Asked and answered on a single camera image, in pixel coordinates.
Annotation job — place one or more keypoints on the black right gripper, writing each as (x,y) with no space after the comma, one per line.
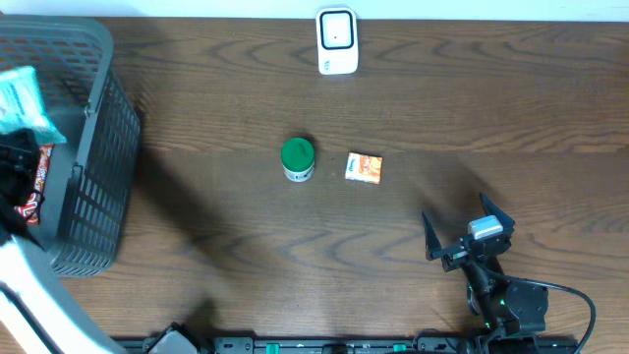
(455,255)

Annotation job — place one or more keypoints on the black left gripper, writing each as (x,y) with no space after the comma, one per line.
(21,145)

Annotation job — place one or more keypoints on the teal wet wipes pack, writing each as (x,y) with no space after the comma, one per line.
(22,107)

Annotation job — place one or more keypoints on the orange Top chocolate bar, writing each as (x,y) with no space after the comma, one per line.
(30,211)

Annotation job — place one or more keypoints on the small orange snack packet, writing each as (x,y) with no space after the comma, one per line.
(363,168)

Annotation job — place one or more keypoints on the green lid jar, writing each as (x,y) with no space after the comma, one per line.
(298,159)

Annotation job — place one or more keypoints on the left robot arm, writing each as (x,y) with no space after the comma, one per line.
(35,306)

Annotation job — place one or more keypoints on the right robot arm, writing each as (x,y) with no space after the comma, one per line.
(513,311)

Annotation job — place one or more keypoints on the white barcode scanner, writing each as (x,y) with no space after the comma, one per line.
(337,41)

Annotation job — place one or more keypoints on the grey plastic basket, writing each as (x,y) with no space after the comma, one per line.
(89,179)

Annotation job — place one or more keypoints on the black mounting rail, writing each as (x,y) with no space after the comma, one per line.
(178,338)

